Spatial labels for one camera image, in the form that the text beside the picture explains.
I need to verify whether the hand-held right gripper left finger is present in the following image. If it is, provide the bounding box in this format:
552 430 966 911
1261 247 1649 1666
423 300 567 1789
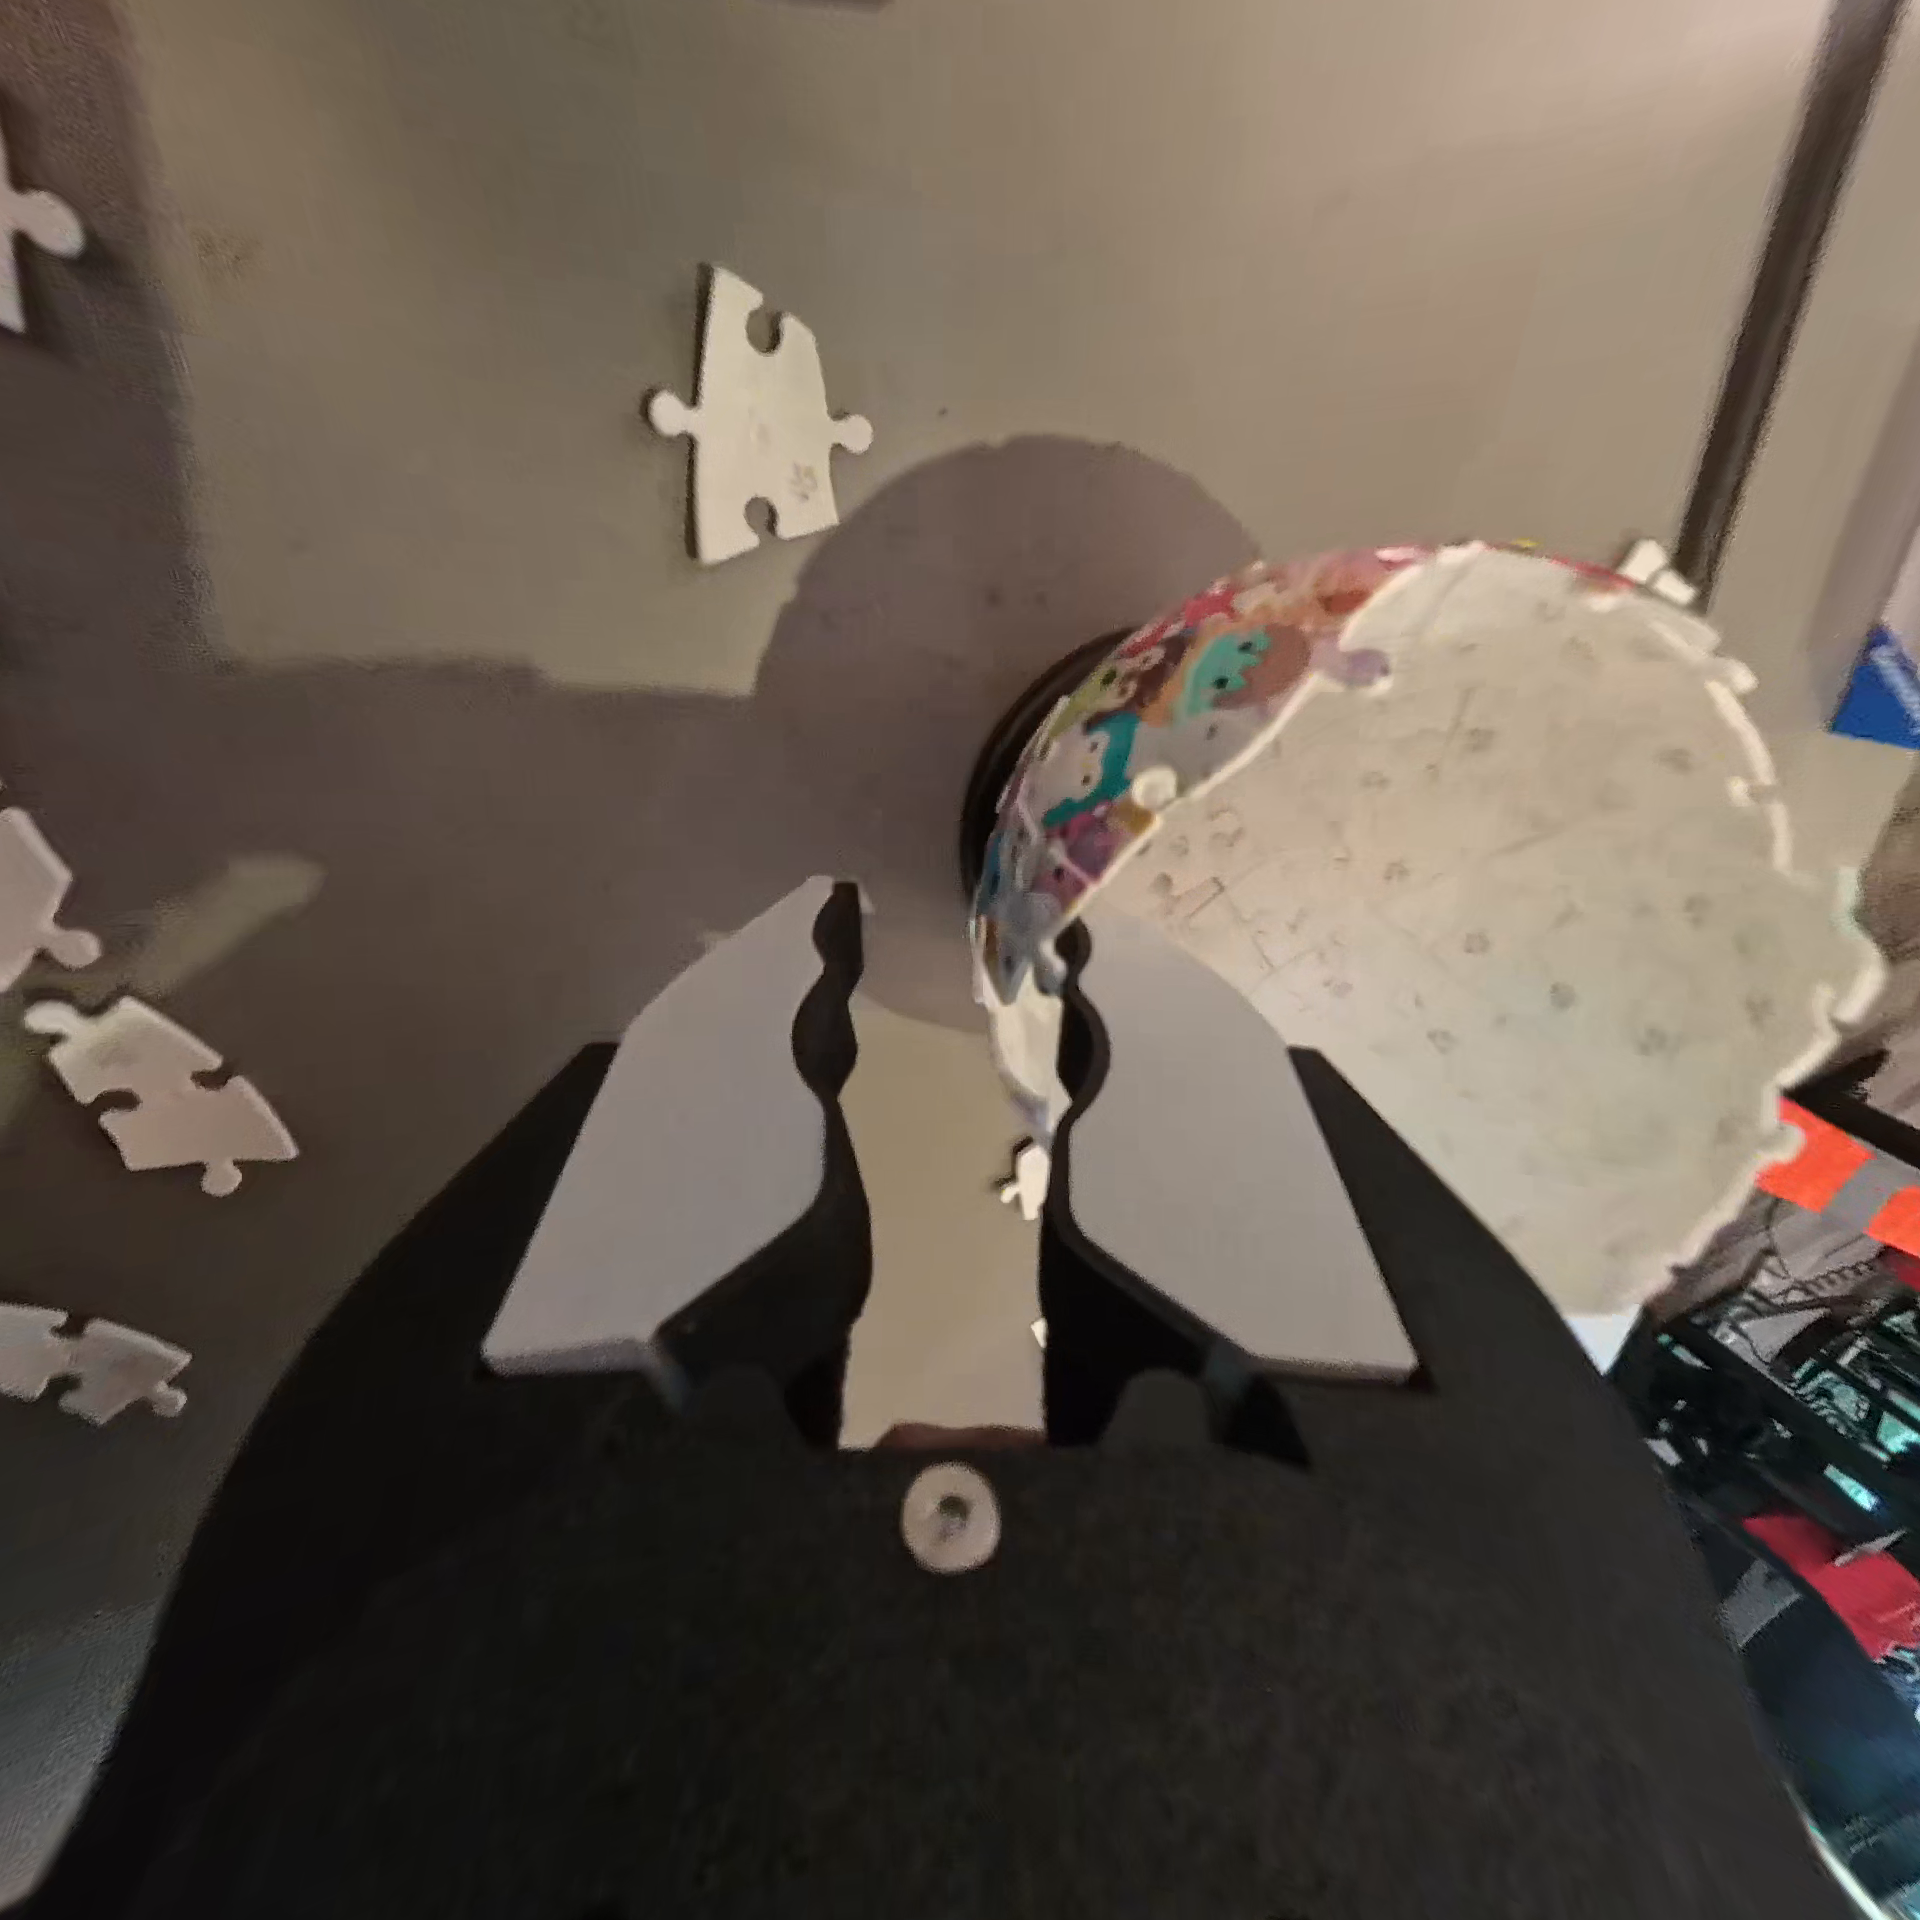
480 881 878 1397

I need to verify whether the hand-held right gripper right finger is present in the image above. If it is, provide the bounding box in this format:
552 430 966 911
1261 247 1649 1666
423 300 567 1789
1036 916 1422 1397

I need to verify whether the colourful puzzle ball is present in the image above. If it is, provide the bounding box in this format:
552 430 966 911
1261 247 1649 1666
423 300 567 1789
966 541 1886 1321

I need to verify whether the black ball stand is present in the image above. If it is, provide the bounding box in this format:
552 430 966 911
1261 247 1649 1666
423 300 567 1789
956 625 1143 902

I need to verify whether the teal puzzle box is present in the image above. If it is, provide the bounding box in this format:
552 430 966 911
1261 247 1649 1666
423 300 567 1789
1831 614 1920 751

